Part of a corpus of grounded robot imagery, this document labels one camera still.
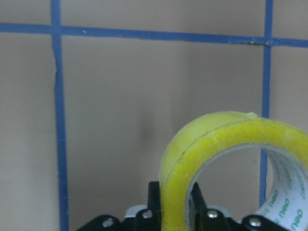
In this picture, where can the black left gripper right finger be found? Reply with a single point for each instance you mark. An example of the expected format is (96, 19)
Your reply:
(202, 218)

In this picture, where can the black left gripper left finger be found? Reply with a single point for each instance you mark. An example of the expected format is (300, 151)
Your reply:
(149, 219)

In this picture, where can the yellow tape roll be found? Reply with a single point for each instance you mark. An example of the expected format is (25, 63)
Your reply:
(216, 134)

